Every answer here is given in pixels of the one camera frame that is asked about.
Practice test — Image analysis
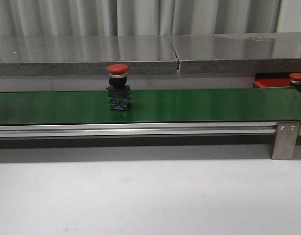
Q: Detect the red plastic tray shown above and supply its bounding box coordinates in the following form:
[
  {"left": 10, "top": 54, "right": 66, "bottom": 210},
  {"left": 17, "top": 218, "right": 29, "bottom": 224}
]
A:
[{"left": 254, "top": 78, "right": 301, "bottom": 92}]

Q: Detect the left grey stone slab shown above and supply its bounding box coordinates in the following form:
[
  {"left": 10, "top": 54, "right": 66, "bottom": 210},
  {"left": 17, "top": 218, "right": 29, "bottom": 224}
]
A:
[{"left": 0, "top": 36, "right": 178, "bottom": 76}]

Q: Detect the green conveyor belt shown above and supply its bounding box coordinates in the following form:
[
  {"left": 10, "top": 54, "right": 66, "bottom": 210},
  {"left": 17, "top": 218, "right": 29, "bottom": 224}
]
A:
[{"left": 0, "top": 88, "right": 301, "bottom": 125}]

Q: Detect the red push button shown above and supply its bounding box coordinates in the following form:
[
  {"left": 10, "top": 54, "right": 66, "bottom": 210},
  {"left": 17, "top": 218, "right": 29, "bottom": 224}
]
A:
[
  {"left": 106, "top": 64, "right": 132, "bottom": 111},
  {"left": 289, "top": 72, "right": 301, "bottom": 92}
]

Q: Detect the grey stone slab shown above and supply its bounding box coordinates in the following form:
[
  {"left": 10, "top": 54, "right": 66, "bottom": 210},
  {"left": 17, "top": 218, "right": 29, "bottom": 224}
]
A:
[
  {"left": 171, "top": 32, "right": 301, "bottom": 74},
  {"left": 0, "top": 36, "right": 178, "bottom": 76}
]

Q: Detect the grey pleated curtain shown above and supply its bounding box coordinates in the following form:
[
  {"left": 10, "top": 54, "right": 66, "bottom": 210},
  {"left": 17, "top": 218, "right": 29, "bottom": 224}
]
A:
[{"left": 0, "top": 0, "right": 281, "bottom": 37}]

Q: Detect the steel conveyor support bracket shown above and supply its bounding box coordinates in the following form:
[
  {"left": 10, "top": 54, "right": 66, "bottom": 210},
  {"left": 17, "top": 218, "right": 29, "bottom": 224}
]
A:
[{"left": 272, "top": 121, "right": 300, "bottom": 160}]

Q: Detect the right grey stone slab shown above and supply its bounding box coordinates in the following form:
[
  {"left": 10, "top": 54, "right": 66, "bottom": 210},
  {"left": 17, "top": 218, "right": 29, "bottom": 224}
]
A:
[{"left": 171, "top": 32, "right": 301, "bottom": 74}]

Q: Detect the aluminium conveyor side rail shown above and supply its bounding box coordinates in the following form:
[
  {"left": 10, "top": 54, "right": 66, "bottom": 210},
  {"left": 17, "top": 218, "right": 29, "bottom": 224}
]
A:
[{"left": 0, "top": 121, "right": 277, "bottom": 138}]

